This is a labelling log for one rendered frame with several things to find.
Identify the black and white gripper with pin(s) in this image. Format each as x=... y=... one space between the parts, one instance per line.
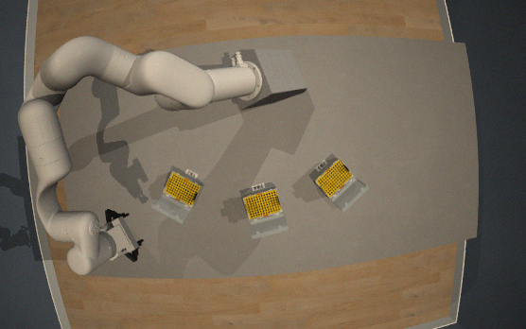
x=109 y=225

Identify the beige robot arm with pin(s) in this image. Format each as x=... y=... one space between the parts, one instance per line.
x=158 y=72

